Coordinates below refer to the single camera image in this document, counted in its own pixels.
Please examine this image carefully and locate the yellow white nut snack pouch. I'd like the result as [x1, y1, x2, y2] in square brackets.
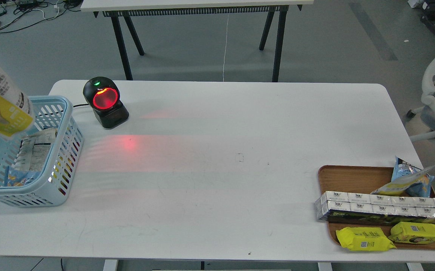
[0, 67, 35, 139]

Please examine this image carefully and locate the light blue plastic basket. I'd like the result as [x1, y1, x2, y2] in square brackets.
[0, 96, 84, 207]

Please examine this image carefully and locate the white snack bag in basket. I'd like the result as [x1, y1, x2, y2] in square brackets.
[12, 128, 58, 172]

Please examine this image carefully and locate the blue snack bag in basket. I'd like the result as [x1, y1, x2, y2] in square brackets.
[3, 166, 41, 187]

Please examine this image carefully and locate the long silver boxed snack pack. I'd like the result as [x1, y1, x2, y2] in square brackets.
[314, 191, 435, 226]

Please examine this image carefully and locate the yellow snack pack left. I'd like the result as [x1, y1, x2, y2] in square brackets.
[336, 227, 396, 251]

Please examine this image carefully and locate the yellow snack pack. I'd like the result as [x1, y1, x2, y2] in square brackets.
[388, 222, 435, 245]
[336, 227, 396, 251]

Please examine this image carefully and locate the yellow silver snack pouch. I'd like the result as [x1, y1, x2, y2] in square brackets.
[371, 165, 435, 196]

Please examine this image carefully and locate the yellow snack pack right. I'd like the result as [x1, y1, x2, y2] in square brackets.
[388, 222, 435, 245]

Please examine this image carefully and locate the black barcode scanner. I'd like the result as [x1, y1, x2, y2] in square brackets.
[83, 76, 129, 129]

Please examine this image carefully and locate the background table with black legs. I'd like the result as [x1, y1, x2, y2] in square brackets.
[80, 0, 313, 82]

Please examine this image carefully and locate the brown wooden tray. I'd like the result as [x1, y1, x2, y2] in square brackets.
[318, 165, 435, 250]

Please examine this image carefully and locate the floor cables and adapter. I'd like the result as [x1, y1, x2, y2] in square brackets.
[0, 0, 84, 42]

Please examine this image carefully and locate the white hanging cord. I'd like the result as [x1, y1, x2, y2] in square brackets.
[222, 11, 229, 82]

